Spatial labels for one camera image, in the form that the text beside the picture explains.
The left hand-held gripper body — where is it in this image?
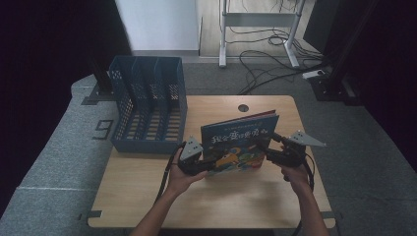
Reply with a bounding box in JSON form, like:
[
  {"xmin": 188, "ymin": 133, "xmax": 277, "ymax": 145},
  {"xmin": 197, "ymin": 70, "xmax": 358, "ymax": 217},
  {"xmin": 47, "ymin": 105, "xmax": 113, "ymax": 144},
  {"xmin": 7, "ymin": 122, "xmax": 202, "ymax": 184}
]
[{"xmin": 177, "ymin": 135, "xmax": 211, "ymax": 177}]

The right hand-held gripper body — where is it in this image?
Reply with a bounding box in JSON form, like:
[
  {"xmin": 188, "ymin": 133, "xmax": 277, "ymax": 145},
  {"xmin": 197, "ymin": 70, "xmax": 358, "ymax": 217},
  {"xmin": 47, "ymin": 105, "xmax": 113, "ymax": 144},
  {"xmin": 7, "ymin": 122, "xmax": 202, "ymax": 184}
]
[{"xmin": 268, "ymin": 130, "xmax": 328, "ymax": 169}]

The blue cartoon picture book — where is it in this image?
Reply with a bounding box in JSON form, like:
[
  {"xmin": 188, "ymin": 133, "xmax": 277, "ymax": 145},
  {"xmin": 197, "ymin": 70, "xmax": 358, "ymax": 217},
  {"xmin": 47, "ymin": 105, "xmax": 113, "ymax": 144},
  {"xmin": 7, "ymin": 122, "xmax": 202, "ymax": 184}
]
[{"xmin": 200, "ymin": 109, "xmax": 281, "ymax": 177}]

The blue plastic file rack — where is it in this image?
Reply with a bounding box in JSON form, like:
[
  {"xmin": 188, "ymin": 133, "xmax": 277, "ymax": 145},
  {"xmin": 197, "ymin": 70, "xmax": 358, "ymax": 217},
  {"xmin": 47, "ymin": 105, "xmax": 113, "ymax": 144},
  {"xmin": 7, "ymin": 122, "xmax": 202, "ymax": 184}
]
[{"xmin": 107, "ymin": 54, "xmax": 189, "ymax": 156}]

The person's left hand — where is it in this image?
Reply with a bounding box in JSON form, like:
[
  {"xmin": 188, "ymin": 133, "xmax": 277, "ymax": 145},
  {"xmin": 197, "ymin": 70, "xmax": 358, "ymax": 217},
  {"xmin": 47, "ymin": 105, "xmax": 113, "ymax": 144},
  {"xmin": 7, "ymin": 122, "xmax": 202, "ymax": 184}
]
[{"xmin": 166, "ymin": 147, "xmax": 209, "ymax": 199}]

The person's right hand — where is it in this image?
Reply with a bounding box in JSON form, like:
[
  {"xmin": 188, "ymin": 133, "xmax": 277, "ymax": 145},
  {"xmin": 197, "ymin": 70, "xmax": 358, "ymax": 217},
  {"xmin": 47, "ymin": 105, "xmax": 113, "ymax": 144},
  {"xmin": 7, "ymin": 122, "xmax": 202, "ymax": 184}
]
[{"xmin": 278, "ymin": 162, "xmax": 314, "ymax": 195}]

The white power strip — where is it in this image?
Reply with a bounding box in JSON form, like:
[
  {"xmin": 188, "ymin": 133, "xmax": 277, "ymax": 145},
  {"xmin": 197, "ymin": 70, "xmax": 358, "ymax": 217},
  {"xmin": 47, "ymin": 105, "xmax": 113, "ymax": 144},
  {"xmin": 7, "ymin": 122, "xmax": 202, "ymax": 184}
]
[{"xmin": 301, "ymin": 69, "xmax": 326, "ymax": 80}]

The black metal stand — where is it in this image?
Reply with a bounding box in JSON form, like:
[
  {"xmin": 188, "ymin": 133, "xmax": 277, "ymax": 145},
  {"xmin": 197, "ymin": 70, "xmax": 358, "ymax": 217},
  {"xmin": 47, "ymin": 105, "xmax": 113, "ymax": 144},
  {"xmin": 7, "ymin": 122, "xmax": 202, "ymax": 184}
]
[
  {"xmin": 81, "ymin": 55, "xmax": 116, "ymax": 106},
  {"xmin": 309, "ymin": 0, "xmax": 378, "ymax": 106}
]

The dark curtain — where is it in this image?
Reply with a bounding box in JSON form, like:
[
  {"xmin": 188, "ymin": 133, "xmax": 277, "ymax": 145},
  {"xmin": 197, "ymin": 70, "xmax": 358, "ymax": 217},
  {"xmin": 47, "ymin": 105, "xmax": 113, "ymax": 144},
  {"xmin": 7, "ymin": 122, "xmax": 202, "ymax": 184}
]
[
  {"xmin": 0, "ymin": 0, "xmax": 133, "ymax": 217},
  {"xmin": 303, "ymin": 0, "xmax": 417, "ymax": 173}
]

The white panel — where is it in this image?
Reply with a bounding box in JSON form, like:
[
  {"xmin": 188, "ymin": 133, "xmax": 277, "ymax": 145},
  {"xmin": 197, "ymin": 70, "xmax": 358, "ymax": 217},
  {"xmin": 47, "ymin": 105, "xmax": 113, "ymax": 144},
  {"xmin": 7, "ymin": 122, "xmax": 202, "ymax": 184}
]
[{"xmin": 114, "ymin": 0, "xmax": 202, "ymax": 57}]

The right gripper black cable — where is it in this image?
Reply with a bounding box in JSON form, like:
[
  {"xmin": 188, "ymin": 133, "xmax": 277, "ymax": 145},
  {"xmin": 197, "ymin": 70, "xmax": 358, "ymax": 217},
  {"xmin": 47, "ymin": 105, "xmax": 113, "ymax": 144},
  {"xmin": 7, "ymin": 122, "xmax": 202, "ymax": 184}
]
[{"xmin": 290, "ymin": 151, "xmax": 317, "ymax": 236}]

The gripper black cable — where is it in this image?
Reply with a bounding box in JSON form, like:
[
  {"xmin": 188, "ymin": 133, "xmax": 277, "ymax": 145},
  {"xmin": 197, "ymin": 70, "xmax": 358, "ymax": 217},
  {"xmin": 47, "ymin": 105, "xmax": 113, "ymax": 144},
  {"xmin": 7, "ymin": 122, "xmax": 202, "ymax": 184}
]
[
  {"xmin": 152, "ymin": 141, "xmax": 187, "ymax": 206},
  {"xmin": 290, "ymin": 151, "xmax": 317, "ymax": 236}
]

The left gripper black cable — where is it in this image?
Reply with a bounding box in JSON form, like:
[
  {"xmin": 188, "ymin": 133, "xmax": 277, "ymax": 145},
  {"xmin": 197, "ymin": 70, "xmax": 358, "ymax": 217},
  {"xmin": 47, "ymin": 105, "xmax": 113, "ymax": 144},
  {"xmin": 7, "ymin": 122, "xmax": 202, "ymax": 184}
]
[{"xmin": 152, "ymin": 141, "xmax": 187, "ymax": 206}]

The tangle of black floor cables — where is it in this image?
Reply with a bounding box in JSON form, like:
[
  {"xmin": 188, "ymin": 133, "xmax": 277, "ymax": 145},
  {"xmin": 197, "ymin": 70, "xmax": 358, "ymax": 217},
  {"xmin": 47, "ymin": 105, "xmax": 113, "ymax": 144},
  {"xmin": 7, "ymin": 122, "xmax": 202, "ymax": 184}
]
[{"xmin": 225, "ymin": 0, "xmax": 330, "ymax": 96}]

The white metal desk frame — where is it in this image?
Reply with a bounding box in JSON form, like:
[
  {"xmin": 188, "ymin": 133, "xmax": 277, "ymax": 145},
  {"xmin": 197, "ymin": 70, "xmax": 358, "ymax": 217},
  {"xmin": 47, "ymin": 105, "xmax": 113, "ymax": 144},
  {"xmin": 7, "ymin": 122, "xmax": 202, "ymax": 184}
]
[{"xmin": 218, "ymin": 0, "xmax": 307, "ymax": 69}]

